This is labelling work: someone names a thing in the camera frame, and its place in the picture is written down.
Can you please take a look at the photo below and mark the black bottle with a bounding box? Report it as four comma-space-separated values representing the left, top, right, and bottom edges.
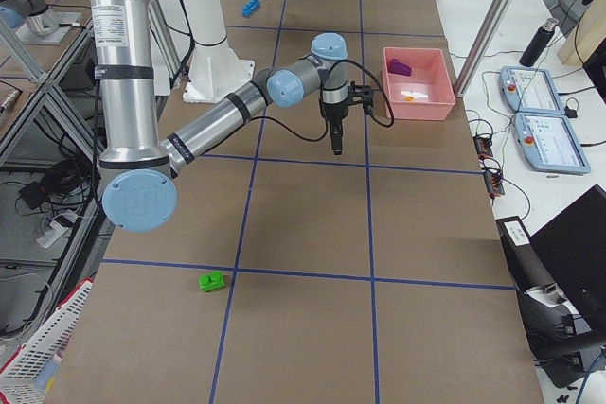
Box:
519, 17, 559, 67

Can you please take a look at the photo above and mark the pink plastic box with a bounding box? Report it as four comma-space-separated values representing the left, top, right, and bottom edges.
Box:
382, 47, 455, 121

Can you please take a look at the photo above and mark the white plastic basket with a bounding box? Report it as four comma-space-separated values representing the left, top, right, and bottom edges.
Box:
1, 278, 93, 403

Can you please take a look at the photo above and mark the teach pendant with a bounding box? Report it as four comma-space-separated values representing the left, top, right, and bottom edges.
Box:
499, 66, 564, 114
513, 112, 591, 175

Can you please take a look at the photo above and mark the green block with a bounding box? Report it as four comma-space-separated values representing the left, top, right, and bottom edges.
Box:
198, 271, 226, 292

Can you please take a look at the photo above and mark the orange usb hub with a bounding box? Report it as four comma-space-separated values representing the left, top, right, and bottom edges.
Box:
472, 134, 494, 160
483, 169, 505, 200

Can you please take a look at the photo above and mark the aluminium frame post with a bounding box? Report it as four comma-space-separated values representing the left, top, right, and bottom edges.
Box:
454, 0, 512, 97

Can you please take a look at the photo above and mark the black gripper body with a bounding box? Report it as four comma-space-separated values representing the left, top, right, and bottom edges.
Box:
321, 102, 349, 132

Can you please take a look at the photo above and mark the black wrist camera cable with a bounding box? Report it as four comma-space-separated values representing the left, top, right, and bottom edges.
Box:
245, 59, 397, 143

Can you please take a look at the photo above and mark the lower orange usb hub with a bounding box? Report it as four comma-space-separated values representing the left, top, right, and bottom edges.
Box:
483, 169, 505, 200

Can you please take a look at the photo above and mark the black laptop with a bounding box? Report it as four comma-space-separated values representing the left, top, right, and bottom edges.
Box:
530, 184, 605, 329

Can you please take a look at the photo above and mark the lower teach pendant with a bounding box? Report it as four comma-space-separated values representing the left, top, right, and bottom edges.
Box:
513, 112, 591, 175

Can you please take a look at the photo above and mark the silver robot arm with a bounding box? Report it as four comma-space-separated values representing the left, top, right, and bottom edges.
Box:
89, 0, 348, 232

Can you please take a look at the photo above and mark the purple block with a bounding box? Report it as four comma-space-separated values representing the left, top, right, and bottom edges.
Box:
387, 59, 413, 77

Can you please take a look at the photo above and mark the long blue block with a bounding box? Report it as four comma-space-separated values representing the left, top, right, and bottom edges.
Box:
241, 0, 261, 18

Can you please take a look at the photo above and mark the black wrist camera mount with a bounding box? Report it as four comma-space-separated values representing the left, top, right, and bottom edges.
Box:
348, 81, 374, 116

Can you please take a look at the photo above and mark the white camera stand post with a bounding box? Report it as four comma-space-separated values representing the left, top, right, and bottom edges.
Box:
183, 0, 255, 103

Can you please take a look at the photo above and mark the upper teach pendant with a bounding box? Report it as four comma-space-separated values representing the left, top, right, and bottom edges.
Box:
499, 66, 564, 114

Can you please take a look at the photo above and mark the upper orange usb hub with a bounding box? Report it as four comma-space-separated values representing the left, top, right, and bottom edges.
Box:
472, 134, 494, 160

